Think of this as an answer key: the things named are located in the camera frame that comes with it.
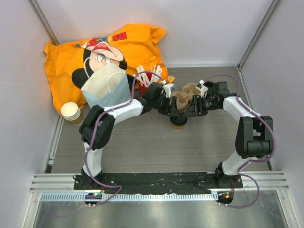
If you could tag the single paper coffee cup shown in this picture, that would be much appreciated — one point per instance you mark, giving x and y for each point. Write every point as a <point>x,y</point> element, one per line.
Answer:
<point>178,127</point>

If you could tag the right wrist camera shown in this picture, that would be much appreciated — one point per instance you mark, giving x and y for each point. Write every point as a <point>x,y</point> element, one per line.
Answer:
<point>202,88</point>

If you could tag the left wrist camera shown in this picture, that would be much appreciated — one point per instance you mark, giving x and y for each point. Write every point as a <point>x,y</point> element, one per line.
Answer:
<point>167,88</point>

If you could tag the slotted cable duct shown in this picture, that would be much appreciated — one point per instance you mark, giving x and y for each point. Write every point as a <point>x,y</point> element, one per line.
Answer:
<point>94,196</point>

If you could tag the light blue paper bag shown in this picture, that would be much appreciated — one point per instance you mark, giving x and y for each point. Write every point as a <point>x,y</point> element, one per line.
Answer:
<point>106,87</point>

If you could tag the single black cup lid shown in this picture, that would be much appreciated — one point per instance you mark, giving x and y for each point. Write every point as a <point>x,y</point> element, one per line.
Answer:
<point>178,121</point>

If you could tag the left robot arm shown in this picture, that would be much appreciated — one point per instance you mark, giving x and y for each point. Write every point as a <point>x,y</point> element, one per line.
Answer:
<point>98,125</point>

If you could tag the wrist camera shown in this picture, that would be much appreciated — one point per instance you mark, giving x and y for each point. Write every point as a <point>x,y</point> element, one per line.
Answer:
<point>202,88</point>
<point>167,88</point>

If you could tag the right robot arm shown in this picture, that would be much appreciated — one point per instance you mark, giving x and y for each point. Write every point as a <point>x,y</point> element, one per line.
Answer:
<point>255,137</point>

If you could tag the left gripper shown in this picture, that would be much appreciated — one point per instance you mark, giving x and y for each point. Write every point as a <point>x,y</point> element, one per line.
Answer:
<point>171,110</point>

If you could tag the aluminium frame post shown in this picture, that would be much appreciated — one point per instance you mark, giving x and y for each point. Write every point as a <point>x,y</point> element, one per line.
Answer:
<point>259,31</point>
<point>43,20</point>

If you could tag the stack of paper cups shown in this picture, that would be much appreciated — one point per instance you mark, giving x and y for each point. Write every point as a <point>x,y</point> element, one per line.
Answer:
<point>72,113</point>

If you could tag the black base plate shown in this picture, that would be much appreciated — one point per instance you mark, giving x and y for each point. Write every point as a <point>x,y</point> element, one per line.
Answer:
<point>158,183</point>

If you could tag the orange cartoon t-shirt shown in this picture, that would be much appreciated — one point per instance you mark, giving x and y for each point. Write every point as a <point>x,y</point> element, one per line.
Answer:
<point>69,65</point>

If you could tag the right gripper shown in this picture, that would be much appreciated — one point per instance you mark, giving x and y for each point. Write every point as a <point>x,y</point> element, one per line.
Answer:
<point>196,108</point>

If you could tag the right aluminium frame post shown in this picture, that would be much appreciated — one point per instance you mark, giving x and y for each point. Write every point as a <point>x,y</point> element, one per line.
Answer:
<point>259,31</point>

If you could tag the red ribbed cup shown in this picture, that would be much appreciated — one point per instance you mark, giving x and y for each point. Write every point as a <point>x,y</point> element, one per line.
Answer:
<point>143,83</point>

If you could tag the lower pulp cup carrier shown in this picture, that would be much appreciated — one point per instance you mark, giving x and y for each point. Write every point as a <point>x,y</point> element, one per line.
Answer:
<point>185,96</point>

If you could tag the left aluminium frame post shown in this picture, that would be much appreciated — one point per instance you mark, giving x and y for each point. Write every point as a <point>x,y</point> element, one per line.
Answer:
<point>43,20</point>

